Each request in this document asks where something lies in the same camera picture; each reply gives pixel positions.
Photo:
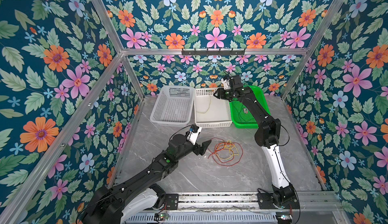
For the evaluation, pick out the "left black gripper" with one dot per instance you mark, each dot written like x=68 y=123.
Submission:
x=201 y=149

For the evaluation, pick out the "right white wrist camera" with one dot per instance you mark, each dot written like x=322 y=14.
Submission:
x=226 y=83

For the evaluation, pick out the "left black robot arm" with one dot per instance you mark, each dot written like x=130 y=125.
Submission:
x=117 y=204

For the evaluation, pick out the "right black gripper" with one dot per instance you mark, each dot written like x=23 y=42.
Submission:
x=226 y=93

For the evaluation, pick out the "cream perforated basket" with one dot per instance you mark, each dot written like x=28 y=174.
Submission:
x=211 y=112

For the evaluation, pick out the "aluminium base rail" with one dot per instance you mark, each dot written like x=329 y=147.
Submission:
x=316 y=207

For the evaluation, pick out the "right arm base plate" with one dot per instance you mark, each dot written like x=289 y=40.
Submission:
x=268 y=201

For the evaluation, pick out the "white mesh basket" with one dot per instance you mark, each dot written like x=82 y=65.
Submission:
x=173 y=106

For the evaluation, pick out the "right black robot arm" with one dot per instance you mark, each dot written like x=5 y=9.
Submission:
x=267 y=136

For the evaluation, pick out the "black hook bar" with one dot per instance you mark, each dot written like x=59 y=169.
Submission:
x=209 y=52

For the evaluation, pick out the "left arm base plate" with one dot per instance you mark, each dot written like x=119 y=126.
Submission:
x=167 y=201

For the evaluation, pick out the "green plastic basket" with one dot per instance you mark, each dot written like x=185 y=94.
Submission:
x=247 y=121

